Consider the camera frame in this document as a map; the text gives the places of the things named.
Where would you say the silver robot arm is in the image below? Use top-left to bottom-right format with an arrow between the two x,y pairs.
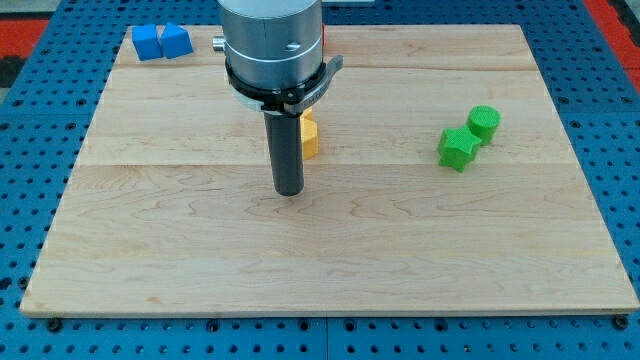
219,0 -> 323,94

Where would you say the yellow block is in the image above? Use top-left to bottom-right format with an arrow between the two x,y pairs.
300,108 -> 319,160

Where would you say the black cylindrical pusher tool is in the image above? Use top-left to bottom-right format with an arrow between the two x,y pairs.
264,113 -> 304,196

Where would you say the light wooden board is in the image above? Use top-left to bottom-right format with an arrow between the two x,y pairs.
21,25 -> 639,318

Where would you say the green star block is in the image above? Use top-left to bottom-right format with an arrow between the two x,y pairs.
438,125 -> 482,172

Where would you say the green cylinder block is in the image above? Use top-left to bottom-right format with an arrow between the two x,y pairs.
466,105 -> 501,146

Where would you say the blue wedge block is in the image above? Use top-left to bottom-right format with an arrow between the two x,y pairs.
160,23 -> 193,59

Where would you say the blue cube block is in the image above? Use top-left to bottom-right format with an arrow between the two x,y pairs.
131,24 -> 163,61

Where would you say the black clamp ring with lever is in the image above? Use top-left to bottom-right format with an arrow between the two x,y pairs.
224,54 -> 345,117

